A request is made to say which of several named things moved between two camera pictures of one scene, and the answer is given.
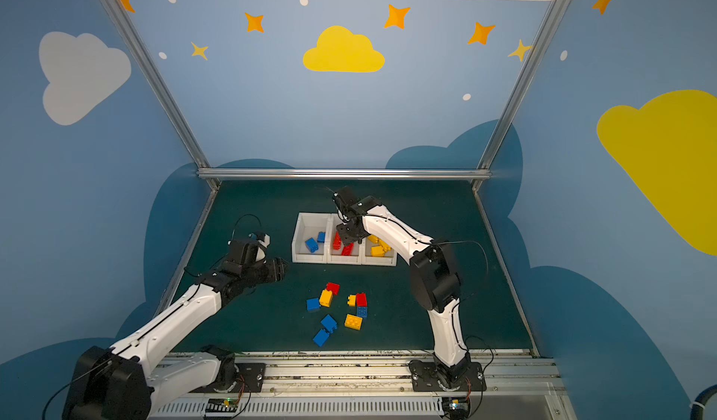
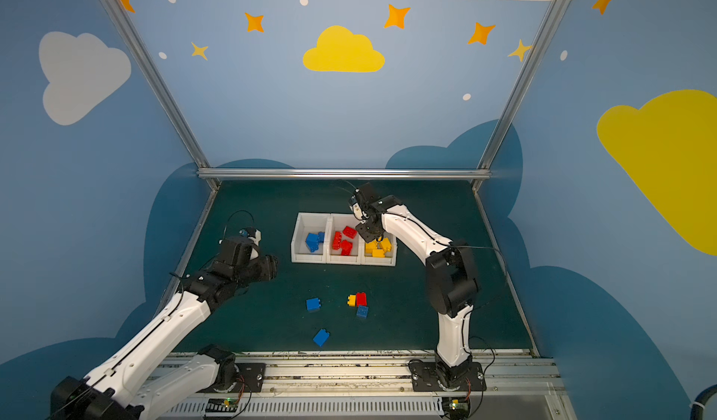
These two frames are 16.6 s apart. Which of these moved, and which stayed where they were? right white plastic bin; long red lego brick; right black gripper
Moved: right black gripper
Stayed: right white plastic bin; long red lego brick
